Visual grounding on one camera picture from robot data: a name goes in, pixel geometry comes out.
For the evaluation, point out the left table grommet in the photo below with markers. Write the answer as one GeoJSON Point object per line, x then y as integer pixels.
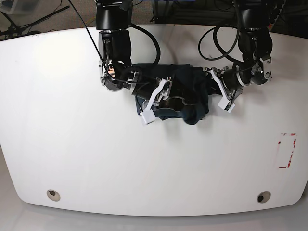
{"type": "Point", "coordinates": [53, 195]}

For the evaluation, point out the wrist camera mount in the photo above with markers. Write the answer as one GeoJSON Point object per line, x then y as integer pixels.
{"type": "Point", "coordinates": [160, 93]}
{"type": "Point", "coordinates": [227, 102]}

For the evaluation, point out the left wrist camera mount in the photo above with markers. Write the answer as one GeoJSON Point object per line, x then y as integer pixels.
{"type": "Point", "coordinates": [227, 102]}

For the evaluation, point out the right table grommet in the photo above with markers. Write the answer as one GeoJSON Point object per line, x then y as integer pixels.
{"type": "Point", "coordinates": [263, 197]}

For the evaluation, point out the red tape marking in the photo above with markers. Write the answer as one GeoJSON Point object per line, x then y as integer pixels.
{"type": "Point", "coordinates": [285, 150]}

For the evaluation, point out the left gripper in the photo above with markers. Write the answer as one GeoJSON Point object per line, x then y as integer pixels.
{"type": "Point", "coordinates": [233, 81]}

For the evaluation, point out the power strip with red light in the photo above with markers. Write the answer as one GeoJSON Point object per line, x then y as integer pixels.
{"type": "Point", "coordinates": [275, 8]}

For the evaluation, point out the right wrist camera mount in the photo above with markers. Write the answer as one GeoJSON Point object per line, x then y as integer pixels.
{"type": "Point", "coordinates": [160, 93]}

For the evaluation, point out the table grommet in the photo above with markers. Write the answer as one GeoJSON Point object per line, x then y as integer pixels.
{"type": "Point", "coordinates": [53, 195]}
{"type": "Point", "coordinates": [263, 197]}

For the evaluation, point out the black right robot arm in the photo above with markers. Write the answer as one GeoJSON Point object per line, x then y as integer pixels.
{"type": "Point", "coordinates": [113, 19]}

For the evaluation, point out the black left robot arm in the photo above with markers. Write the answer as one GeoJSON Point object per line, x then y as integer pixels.
{"type": "Point", "coordinates": [250, 51]}

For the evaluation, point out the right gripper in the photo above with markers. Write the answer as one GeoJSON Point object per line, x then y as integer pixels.
{"type": "Point", "coordinates": [146, 83]}

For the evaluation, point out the dark blue T-shirt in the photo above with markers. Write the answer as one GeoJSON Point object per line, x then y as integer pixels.
{"type": "Point", "coordinates": [189, 84]}

